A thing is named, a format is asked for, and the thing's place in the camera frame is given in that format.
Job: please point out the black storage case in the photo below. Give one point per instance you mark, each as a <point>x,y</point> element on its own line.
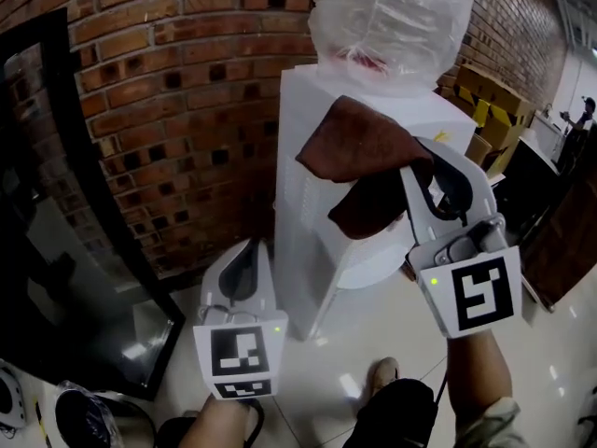
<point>522,189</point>

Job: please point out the white water dispenser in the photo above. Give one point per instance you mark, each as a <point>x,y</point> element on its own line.
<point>303,231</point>

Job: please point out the steel trash bin with liner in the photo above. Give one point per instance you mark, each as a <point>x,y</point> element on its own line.
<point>93,418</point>

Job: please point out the white box appliance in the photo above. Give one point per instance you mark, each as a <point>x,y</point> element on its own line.
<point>548,133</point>

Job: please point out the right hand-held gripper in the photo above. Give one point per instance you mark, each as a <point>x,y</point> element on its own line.
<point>480,292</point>

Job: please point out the person's left forearm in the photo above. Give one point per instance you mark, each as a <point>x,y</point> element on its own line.
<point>214,427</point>

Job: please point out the person's right forearm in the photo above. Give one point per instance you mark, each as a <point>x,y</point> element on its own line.
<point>476,371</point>

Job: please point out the person's black shorts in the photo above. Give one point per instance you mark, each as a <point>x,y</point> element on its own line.
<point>392,413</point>

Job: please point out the cardboard box with striped tape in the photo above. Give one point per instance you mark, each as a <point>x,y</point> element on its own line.
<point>499,110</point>

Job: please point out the metal frame chair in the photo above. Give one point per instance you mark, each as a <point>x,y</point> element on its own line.
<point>569,250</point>

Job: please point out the person's grey shirt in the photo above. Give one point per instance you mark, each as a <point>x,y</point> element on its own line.
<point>494,425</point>

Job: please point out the person's right tan shoe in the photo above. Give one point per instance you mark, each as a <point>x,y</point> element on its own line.
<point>382,376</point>

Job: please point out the black framed glass panel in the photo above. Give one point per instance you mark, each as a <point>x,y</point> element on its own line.
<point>70,250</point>

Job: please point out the yellow black striped floor tape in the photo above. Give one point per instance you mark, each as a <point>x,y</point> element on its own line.
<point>42,425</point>

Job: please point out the white round device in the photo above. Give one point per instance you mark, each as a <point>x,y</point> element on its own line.
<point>10,399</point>

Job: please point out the plastic-wrapped water bottle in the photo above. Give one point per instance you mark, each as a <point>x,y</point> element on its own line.
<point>392,26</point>

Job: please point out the brown wiping cloth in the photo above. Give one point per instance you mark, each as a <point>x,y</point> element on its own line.
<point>364,157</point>

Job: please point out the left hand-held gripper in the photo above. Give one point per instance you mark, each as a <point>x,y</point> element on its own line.
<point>240,353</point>

